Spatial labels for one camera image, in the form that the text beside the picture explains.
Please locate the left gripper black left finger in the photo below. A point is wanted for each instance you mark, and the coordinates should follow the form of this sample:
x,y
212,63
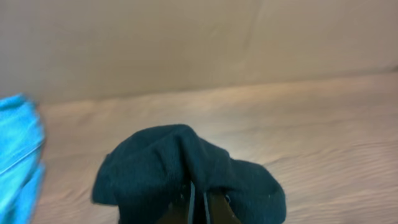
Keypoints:
x,y
181,210

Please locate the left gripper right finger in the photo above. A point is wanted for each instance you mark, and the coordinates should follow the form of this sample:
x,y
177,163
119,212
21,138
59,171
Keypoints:
x,y
217,210

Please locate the black t-shirt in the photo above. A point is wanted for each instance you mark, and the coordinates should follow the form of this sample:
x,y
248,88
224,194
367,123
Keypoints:
x,y
146,172

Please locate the light blue shirt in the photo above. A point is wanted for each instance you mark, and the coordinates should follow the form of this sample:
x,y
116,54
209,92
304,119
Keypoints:
x,y
22,140

